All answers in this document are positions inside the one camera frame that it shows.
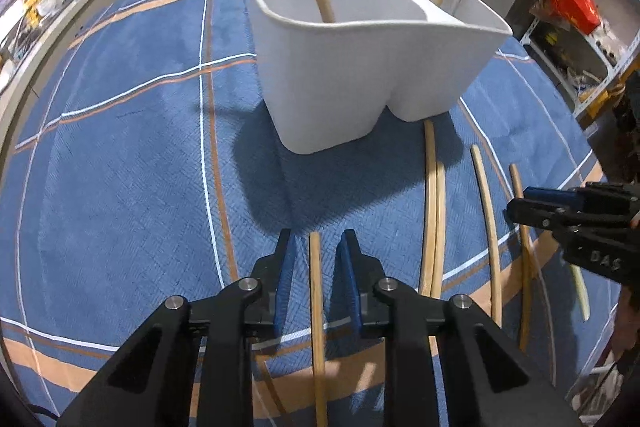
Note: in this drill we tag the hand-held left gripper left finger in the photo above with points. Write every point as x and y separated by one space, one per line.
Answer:
285 277

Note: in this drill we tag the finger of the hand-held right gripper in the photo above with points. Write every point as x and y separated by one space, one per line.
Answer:
550 195
530 212

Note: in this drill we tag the blue plaid tablecloth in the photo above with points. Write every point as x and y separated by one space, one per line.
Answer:
125 157

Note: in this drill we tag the white utensil holder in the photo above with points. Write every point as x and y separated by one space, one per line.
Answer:
340 72

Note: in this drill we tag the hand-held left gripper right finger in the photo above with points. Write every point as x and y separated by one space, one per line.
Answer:
349 277

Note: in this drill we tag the white plastic spoon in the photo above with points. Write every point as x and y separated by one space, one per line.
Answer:
581 297

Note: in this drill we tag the white metal storage rack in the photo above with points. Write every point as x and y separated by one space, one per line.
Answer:
607 84

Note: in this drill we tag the yellow bottle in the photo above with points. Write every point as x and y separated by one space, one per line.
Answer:
32 7

